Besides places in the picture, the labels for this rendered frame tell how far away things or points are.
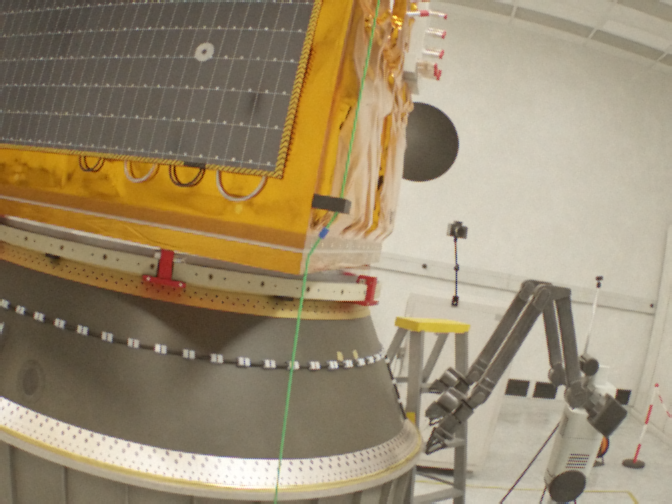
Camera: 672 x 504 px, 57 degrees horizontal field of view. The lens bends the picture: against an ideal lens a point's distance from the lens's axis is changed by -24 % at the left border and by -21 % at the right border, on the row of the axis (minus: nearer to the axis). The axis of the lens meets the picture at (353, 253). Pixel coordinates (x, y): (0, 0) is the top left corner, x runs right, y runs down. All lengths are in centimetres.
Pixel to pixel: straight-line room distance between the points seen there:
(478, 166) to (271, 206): 833
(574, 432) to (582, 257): 755
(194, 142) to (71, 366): 69
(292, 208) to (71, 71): 75
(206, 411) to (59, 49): 108
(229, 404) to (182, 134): 71
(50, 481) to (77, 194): 80
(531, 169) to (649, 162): 203
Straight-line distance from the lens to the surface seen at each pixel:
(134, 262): 193
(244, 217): 167
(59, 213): 189
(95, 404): 188
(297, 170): 165
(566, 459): 265
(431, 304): 585
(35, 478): 196
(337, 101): 169
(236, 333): 201
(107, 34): 187
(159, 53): 177
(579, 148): 1017
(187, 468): 185
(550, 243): 997
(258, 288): 202
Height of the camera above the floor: 185
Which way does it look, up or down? 1 degrees down
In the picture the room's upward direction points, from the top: 10 degrees clockwise
